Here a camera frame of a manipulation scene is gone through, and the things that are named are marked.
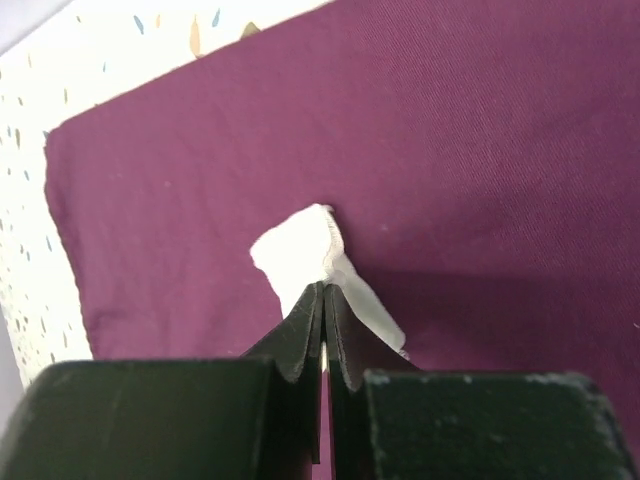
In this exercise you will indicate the purple cloth mat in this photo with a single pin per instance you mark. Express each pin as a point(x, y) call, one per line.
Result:
point(481, 159)

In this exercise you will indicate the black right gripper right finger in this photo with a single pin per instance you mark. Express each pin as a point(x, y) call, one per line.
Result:
point(392, 420)

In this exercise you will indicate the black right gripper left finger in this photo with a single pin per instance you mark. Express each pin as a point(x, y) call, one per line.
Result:
point(255, 416)

